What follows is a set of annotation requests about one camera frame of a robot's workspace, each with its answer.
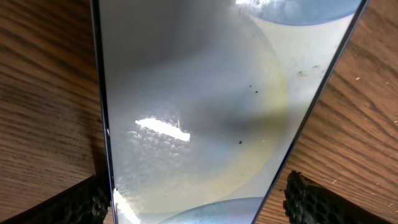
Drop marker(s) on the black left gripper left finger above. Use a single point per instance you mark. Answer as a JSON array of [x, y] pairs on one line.
[[84, 203]]

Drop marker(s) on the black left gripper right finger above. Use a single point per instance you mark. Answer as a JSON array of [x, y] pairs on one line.
[[307, 202]]

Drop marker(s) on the Samsung Galaxy smartphone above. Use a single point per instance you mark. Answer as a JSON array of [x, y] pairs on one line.
[[203, 100]]

